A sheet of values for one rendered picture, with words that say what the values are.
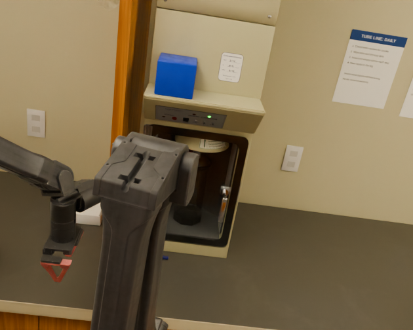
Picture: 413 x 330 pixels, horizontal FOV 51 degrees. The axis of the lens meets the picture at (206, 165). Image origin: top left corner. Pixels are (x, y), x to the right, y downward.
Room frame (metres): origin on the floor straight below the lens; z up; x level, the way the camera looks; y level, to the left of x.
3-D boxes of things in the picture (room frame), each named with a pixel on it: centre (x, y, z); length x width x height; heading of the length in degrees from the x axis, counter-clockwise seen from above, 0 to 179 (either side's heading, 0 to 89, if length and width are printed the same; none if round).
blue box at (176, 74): (1.13, 0.12, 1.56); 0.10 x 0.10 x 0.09; 5
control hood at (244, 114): (1.14, 0.03, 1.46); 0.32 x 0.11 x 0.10; 95
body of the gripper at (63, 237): (0.85, 0.31, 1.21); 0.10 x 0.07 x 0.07; 5
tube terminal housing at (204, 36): (1.32, 0.05, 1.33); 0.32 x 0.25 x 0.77; 95
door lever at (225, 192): (1.17, -0.07, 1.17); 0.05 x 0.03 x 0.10; 4
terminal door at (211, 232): (1.19, 0.04, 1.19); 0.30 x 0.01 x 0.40; 94
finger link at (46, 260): (0.81, 0.31, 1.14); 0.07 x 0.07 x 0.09; 5
